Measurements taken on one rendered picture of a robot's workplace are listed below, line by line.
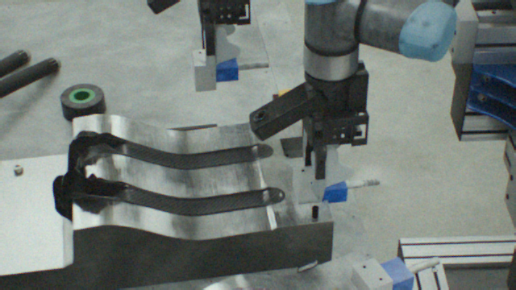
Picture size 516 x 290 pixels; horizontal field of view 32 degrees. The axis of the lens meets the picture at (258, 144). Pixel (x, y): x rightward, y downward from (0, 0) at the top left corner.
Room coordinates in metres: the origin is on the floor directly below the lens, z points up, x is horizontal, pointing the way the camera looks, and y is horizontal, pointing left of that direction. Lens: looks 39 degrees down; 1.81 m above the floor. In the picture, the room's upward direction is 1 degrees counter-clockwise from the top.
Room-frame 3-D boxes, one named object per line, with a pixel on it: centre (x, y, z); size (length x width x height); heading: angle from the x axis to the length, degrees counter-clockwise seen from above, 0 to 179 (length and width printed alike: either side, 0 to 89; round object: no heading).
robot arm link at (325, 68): (1.03, -0.10, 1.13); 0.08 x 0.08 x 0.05
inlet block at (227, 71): (1.30, 0.04, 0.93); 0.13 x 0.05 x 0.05; 98
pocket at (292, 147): (1.13, -0.06, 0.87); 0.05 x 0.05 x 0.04; 9
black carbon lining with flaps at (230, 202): (1.05, 0.14, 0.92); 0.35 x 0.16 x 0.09; 99
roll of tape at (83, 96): (1.36, 0.32, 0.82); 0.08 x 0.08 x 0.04
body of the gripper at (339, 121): (1.03, -0.11, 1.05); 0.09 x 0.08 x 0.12; 99
